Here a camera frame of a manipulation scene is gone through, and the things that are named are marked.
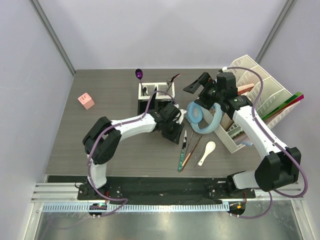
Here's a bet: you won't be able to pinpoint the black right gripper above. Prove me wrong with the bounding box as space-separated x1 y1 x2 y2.
183 72 224 111

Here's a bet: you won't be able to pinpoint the green patterned chopstick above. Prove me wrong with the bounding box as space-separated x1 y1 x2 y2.
177 151 185 173

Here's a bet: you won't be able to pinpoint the purple iridescent spoon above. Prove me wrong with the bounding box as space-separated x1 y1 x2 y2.
135 68 144 96

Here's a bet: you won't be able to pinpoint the black knife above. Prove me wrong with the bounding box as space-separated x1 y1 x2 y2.
149 90 158 105

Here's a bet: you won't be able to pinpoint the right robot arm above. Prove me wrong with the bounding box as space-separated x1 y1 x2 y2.
183 72 302 198

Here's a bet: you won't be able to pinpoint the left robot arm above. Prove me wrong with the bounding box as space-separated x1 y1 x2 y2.
82 102 187 200

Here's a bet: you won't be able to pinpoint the light blue headphones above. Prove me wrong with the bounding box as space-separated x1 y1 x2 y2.
185 101 223 135

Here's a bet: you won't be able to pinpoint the black slotted utensil caddy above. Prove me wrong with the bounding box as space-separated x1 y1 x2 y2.
137 96 177 115

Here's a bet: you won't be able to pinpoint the white slotted utensil caddy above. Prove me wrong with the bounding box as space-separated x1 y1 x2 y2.
138 82 176 100

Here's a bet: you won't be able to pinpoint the dark brown chopstick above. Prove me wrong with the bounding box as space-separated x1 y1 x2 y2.
180 136 203 173

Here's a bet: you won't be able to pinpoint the red book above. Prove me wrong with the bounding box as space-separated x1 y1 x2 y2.
237 83 255 95

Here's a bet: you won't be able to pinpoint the silver chopstick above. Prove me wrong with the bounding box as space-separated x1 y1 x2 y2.
194 148 205 169

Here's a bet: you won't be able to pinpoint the large white ceramic spoon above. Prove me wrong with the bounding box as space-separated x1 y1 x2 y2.
197 141 216 166

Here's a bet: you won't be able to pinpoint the pink cube power adapter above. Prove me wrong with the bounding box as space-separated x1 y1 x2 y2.
77 92 95 110

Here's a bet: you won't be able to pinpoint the green and magenta folders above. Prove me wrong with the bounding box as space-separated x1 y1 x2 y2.
261 92 304 121

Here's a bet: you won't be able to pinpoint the black mounting base plate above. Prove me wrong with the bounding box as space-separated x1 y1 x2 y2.
46 175 287 201

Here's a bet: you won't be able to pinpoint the aluminium frame rail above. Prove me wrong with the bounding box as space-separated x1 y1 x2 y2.
31 181 305 213

